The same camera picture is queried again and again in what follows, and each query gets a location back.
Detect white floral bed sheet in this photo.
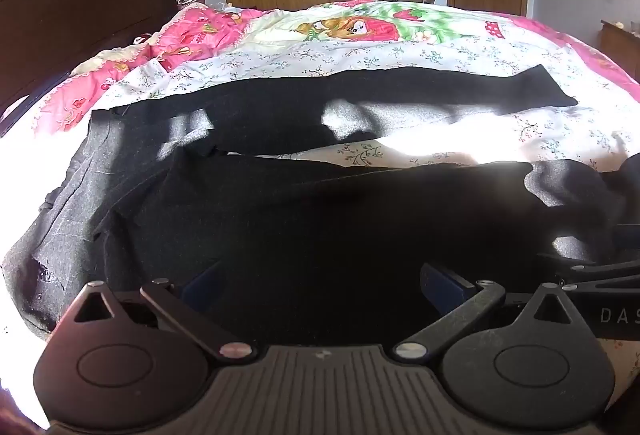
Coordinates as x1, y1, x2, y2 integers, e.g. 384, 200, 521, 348
0, 5, 640, 416

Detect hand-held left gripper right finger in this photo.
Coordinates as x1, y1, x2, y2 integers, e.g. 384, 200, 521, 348
392, 263, 596, 363

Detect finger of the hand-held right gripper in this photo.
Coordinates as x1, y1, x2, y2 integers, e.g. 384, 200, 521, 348
537, 251, 640, 285

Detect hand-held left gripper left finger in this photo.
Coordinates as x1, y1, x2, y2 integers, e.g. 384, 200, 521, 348
60, 262, 257, 362

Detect black pants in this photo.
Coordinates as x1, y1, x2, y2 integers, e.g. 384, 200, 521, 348
0, 65, 623, 341

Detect pink cartoon quilt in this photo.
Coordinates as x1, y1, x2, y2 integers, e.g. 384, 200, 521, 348
31, 0, 640, 140

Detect dark wooden headboard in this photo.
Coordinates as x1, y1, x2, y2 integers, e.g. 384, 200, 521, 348
0, 0, 179, 136

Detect wooden nightstand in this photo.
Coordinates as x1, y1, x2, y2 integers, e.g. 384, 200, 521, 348
599, 19, 640, 82

